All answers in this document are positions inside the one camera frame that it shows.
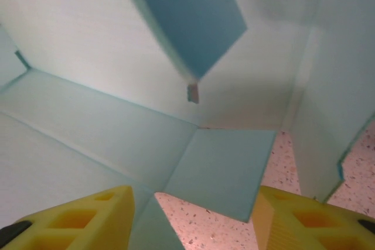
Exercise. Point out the light blue paper box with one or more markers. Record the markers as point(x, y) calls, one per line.
point(88, 27)

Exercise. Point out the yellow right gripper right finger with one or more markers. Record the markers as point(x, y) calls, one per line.
point(307, 223)

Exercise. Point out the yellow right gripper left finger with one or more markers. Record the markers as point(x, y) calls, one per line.
point(88, 217)

